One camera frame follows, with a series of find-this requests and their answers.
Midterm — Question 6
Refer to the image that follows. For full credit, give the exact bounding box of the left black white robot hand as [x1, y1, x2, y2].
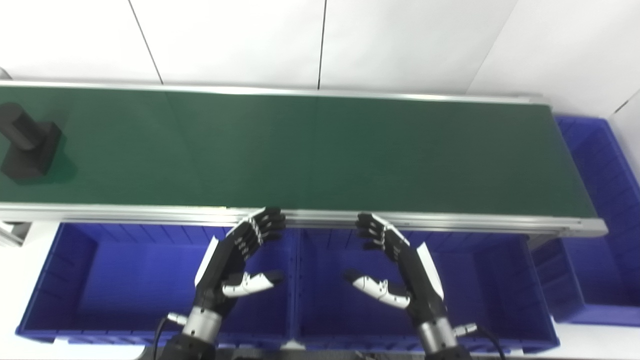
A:
[194, 206, 287, 318]

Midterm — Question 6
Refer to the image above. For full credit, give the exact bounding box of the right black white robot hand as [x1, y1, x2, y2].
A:
[343, 212, 447, 323]

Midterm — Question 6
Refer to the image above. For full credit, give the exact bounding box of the black cylinder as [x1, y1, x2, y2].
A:
[0, 102, 63, 182]

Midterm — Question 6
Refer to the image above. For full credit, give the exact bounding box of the green conveyor belt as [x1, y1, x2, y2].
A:
[0, 79, 610, 239]
[0, 86, 599, 219]

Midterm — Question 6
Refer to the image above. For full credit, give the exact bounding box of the blue plastic bin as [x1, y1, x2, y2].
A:
[15, 222, 300, 352]
[290, 227, 561, 355]
[531, 116, 640, 328]

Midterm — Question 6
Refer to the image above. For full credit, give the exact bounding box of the aluminium conveyor leg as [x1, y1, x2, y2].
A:
[525, 233, 557, 252]
[0, 220, 32, 249]

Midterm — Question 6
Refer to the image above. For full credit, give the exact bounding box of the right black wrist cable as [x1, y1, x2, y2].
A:
[452, 323, 509, 360]

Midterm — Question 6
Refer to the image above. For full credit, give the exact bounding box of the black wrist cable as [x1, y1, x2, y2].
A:
[152, 312, 189, 360]
[452, 323, 509, 360]

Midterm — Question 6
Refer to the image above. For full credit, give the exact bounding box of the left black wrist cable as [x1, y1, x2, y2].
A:
[152, 312, 189, 360]

